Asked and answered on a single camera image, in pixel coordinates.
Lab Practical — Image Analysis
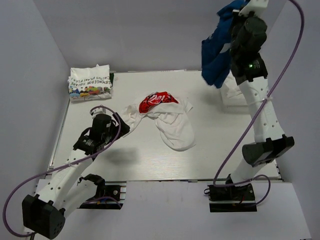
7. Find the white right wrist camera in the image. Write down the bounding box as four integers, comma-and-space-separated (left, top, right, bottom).
238, 0, 269, 17

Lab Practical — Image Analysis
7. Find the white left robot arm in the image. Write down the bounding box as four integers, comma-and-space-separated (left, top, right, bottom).
22, 113, 130, 240

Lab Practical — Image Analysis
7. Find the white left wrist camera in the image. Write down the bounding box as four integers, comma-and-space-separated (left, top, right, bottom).
89, 105, 106, 119

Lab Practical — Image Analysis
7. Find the folded white cartoon t shirt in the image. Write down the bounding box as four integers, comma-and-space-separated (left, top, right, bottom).
67, 64, 114, 102

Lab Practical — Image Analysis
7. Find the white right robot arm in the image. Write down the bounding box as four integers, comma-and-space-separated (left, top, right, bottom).
225, 10, 295, 200

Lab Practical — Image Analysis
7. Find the blue t shirt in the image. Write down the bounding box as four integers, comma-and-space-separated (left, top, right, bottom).
201, 0, 248, 89

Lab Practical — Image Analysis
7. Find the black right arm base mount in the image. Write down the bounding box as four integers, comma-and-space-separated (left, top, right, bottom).
203, 182, 257, 213

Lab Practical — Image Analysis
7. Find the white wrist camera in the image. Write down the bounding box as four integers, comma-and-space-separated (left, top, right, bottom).
238, 0, 269, 17
89, 105, 106, 119

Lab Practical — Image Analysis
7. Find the white plastic basket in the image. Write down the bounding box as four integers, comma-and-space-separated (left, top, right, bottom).
220, 72, 249, 114

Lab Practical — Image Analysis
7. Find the white red print t shirt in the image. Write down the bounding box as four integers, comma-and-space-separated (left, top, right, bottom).
120, 91, 196, 152

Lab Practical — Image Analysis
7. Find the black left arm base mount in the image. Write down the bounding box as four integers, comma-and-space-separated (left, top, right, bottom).
77, 174, 127, 210

